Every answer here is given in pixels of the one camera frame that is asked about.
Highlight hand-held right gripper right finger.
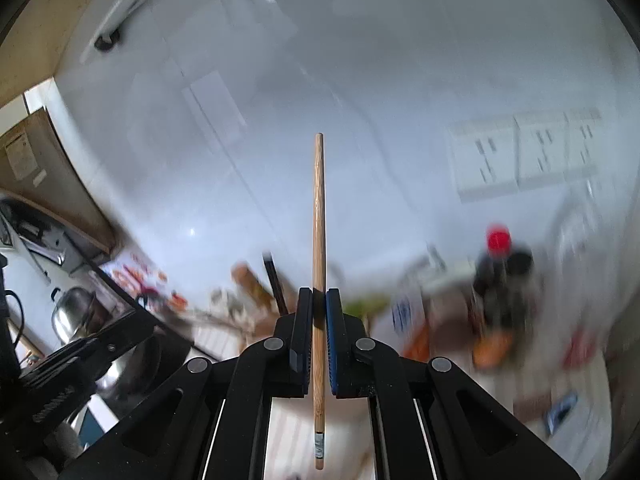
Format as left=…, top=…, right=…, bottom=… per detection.
left=325, top=287, right=582, bottom=480

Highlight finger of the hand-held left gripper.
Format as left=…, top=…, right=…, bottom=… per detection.
left=19, top=332, right=161, bottom=393
left=45, top=308, right=151, bottom=361

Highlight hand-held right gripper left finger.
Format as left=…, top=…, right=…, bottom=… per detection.
left=60, top=287, right=314, bottom=480

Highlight dark brown chopstick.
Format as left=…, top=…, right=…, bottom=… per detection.
left=262, top=252, right=289, bottom=317

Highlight light chopstick with grey band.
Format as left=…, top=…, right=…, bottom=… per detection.
left=312, top=133, right=327, bottom=471

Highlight steel steamer pot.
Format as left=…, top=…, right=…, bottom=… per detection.
left=50, top=286, right=101, bottom=346

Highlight steel wok with lid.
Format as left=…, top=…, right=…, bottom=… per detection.
left=95, top=330, right=196, bottom=401

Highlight blue cabinet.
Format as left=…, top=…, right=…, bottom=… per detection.
left=80, top=395, right=126, bottom=448

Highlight amber glass bottle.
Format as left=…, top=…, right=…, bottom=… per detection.
left=231, top=261, right=273, bottom=311

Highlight orange seasoning packet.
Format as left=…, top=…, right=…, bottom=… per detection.
left=405, top=320, right=433, bottom=361

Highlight black range hood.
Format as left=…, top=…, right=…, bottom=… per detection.
left=0, top=195, right=108, bottom=286

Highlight dark soy sauce bottle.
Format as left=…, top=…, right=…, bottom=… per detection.
left=470, top=247, right=538, bottom=371

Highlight red capped bottle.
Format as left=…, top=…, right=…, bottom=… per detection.
left=486, top=227, right=513, bottom=256

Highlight blue smartphone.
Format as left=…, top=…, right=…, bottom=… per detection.
left=545, top=392, right=580, bottom=433

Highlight red tomato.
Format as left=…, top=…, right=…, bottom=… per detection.
left=562, top=330, right=601, bottom=368

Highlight white pipe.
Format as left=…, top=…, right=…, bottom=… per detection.
left=92, top=0, right=186, bottom=53

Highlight colourful wall stickers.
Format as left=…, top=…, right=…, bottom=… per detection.
left=102, top=250, right=188, bottom=311

